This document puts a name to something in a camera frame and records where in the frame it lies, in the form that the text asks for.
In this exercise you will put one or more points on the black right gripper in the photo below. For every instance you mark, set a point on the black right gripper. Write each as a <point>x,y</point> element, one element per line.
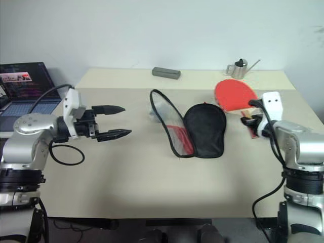
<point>256,122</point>

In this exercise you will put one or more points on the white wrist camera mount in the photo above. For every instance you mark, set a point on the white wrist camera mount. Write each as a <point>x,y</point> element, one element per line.
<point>272,106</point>
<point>71,101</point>

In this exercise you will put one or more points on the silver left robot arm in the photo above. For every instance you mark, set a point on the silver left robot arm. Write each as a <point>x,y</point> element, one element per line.
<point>27,126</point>

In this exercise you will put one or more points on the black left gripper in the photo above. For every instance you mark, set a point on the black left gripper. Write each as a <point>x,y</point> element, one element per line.
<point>86,125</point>

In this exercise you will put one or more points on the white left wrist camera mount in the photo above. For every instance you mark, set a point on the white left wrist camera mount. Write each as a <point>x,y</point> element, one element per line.
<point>71,101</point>

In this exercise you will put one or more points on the small metal watering can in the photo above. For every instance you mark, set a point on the small metal watering can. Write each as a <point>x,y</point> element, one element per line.
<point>239,71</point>

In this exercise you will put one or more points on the red table tennis paddle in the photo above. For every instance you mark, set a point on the red table tennis paddle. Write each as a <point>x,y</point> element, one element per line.
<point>233,93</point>

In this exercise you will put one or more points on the grey oblong pouch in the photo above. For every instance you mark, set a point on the grey oblong pouch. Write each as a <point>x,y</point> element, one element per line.
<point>165,73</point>

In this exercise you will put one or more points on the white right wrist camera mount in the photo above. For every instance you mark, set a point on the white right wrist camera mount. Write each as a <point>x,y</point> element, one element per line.
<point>272,106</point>

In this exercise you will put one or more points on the grey crumpled cloth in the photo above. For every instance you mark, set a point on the grey crumpled cloth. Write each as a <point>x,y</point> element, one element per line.
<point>153,115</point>

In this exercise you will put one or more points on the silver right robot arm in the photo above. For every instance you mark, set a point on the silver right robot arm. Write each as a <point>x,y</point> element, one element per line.
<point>303,141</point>

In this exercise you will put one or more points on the open laptop computer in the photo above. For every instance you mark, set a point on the open laptop computer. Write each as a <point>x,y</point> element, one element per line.
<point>25,86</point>

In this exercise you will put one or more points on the black red paddle case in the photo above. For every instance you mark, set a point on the black red paddle case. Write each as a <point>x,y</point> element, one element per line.
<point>205,131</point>

